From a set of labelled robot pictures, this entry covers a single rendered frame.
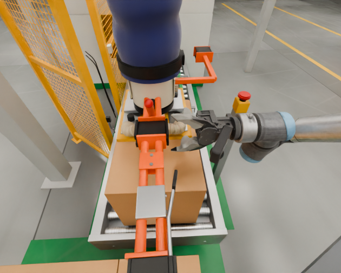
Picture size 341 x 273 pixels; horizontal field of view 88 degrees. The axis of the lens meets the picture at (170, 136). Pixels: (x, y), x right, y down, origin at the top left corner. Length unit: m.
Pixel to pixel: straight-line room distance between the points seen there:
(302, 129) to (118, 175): 0.68
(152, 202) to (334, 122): 0.53
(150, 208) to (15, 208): 1.88
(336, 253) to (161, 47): 1.03
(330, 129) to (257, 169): 1.48
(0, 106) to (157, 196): 1.26
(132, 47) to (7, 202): 1.98
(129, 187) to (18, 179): 1.76
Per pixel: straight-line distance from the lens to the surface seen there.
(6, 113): 1.52
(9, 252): 2.03
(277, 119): 0.59
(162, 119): 0.54
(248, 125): 0.54
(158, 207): 0.39
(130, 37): 0.56
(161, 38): 0.55
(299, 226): 1.98
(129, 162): 0.80
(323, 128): 0.67
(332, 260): 1.07
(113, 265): 1.09
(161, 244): 0.38
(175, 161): 0.78
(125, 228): 1.11
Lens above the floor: 1.59
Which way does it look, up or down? 47 degrees down
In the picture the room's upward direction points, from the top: straight up
